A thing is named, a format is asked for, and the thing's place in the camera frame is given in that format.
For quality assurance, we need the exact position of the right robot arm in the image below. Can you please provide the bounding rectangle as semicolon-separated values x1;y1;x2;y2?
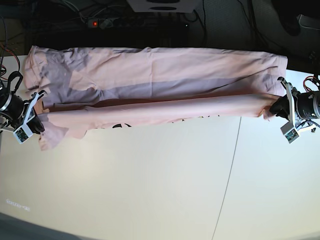
0;71;45;135

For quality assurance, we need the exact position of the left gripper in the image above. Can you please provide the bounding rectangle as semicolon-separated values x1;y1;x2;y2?
269;76;317;133

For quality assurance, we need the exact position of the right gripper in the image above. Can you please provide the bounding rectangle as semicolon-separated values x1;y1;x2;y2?
0;90;47;134

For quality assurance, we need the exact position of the white box under table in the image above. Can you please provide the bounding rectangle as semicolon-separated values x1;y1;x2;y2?
127;0;200;13

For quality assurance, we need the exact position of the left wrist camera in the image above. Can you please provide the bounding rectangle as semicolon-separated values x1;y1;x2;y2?
280;121;300;144

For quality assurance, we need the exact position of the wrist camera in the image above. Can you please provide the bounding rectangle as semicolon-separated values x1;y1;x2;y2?
280;121;300;144
13;124;33;144

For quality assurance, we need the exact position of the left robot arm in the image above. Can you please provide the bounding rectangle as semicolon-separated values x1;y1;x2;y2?
269;74;320;133

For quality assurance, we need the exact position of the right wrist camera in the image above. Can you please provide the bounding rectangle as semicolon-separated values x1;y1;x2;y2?
13;124;33;144

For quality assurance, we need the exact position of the pink T-shirt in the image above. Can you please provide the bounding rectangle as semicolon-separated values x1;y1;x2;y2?
23;46;288;150

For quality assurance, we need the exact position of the white power strip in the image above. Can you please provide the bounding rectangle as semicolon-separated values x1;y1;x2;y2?
86;17;146;29

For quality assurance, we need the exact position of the black box under table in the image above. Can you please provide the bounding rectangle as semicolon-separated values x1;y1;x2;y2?
158;22;189;48

